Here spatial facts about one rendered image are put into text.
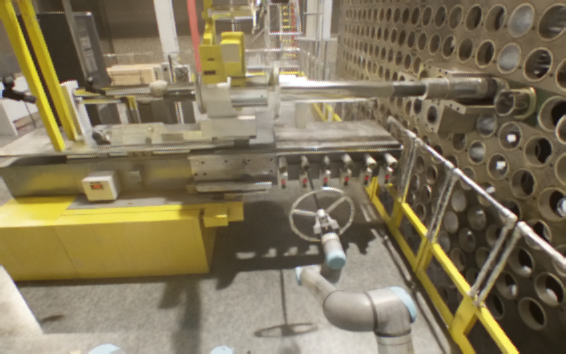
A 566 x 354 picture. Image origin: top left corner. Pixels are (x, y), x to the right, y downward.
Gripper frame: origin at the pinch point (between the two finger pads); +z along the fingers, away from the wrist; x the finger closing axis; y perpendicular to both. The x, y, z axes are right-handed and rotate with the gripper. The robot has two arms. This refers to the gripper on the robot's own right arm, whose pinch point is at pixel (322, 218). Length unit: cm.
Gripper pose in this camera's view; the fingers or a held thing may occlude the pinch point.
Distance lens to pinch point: 166.7
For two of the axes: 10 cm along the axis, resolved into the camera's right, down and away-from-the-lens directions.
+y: 2.8, 8.2, 5.0
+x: 9.6, -2.8, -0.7
